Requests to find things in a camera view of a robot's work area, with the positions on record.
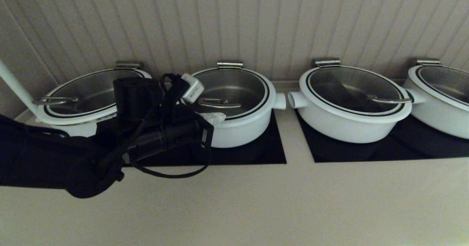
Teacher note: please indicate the far right white pot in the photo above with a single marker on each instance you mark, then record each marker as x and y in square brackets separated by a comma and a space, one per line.
[447, 81]

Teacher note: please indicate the black glass cooktop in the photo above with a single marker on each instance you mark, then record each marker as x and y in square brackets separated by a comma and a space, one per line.
[403, 149]
[253, 155]

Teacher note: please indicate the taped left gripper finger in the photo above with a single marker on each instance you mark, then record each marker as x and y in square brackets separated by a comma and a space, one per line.
[217, 116]
[212, 123]

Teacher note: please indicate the far left white pot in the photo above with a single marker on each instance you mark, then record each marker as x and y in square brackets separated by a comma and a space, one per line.
[88, 92]

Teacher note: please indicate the glass lid white rim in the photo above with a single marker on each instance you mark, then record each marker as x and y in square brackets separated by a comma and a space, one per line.
[234, 86]

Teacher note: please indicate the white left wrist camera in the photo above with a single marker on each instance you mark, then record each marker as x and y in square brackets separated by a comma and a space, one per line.
[192, 88]

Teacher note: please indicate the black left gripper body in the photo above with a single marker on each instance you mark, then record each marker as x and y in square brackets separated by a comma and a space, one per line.
[187, 128]

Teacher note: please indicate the white cooking pot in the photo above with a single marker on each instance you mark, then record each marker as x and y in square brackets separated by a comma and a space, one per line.
[80, 129]
[439, 123]
[242, 134]
[337, 128]

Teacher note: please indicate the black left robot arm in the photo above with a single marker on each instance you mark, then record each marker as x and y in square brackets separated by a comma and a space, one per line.
[36, 154]

